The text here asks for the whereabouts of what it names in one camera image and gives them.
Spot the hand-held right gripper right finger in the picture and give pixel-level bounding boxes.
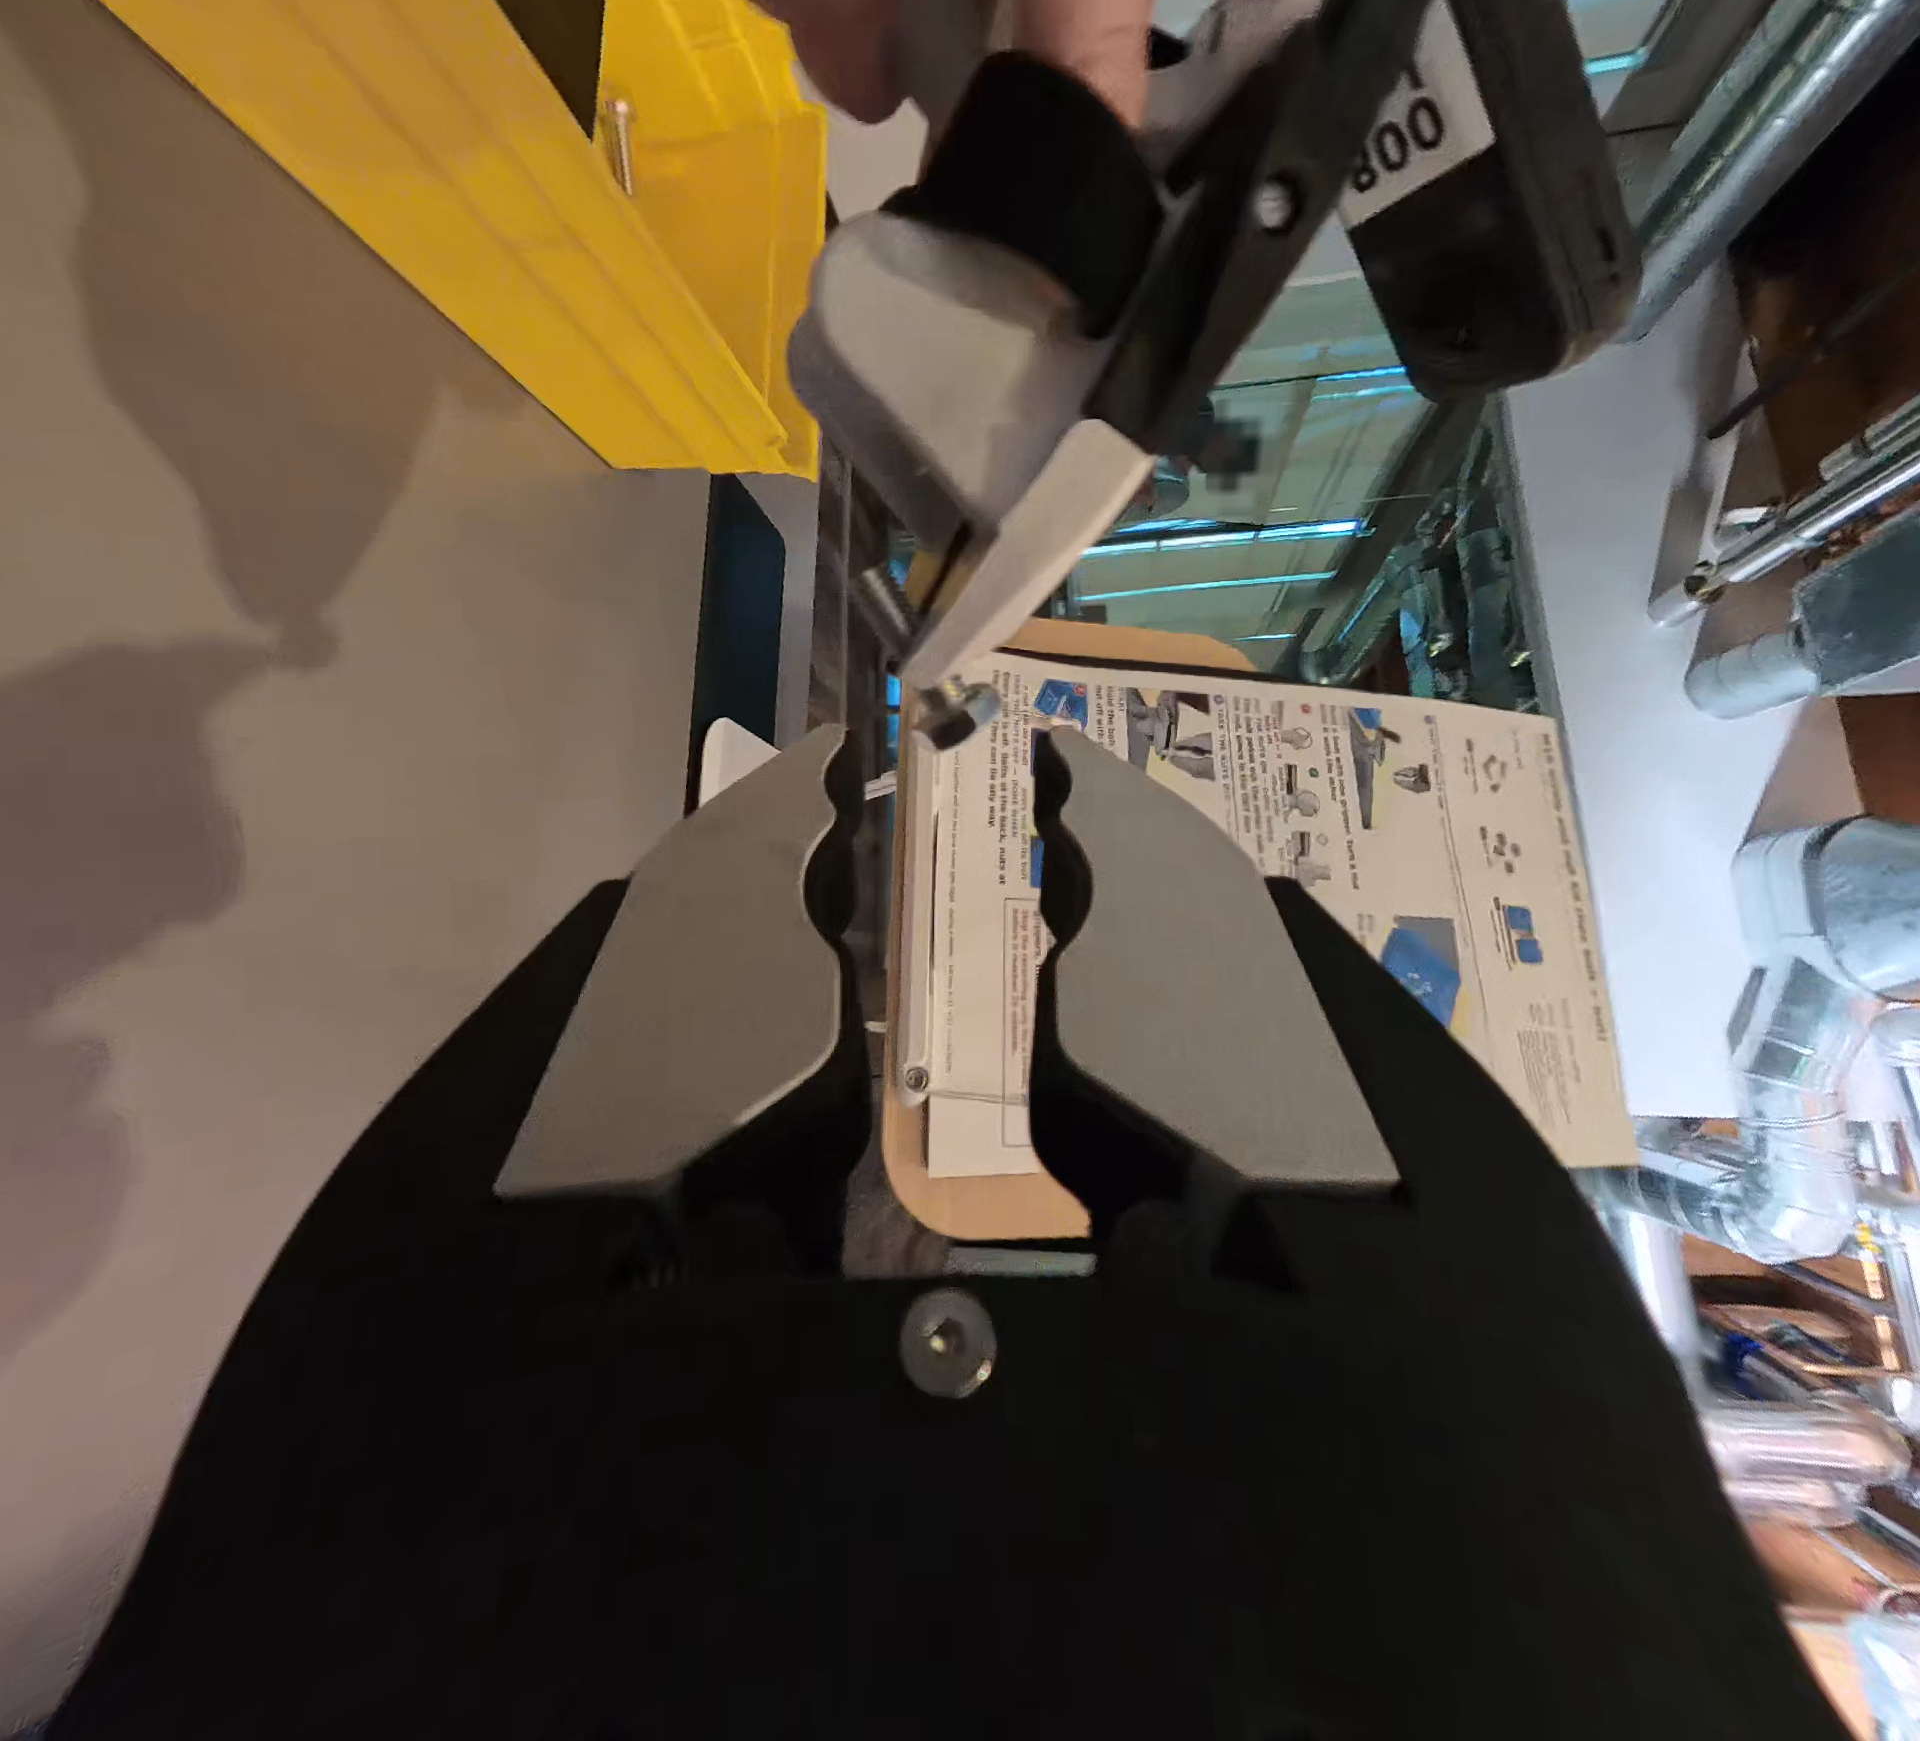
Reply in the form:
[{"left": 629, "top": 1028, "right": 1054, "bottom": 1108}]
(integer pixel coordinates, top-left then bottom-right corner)
[{"left": 1029, "top": 724, "right": 1409, "bottom": 1215}]

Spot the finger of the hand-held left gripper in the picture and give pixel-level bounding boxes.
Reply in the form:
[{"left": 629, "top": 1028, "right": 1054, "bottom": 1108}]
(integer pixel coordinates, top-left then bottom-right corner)
[
  {"left": 894, "top": 416, "right": 1161, "bottom": 693},
  {"left": 786, "top": 210, "right": 1119, "bottom": 561}
]

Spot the yellow plastic bin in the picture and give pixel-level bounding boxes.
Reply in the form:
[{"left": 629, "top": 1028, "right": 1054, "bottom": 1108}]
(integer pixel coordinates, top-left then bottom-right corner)
[{"left": 0, "top": 0, "right": 830, "bottom": 484}]

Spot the printed instruction sheet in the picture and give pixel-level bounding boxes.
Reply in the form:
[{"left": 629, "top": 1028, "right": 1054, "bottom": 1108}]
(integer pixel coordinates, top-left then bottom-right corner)
[{"left": 901, "top": 649, "right": 1640, "bottom": 1179}]

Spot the instruction sheet on stand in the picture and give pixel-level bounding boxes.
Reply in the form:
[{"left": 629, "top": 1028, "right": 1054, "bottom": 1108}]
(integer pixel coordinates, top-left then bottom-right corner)
[{"left": 876, "top": 620, "right": 1266, "bottom": 1244}]

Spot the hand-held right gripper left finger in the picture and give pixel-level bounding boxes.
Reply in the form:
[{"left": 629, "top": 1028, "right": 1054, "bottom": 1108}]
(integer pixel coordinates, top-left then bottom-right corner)
[{"left": 491, "top": 724, "right": 874, "bottom": 1215}]

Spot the silver air duct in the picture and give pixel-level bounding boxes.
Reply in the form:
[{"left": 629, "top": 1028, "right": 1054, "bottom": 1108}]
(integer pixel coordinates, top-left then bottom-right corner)
[{"left": 1649, "top": 390, "right": 1920, "bottom": 1263}]

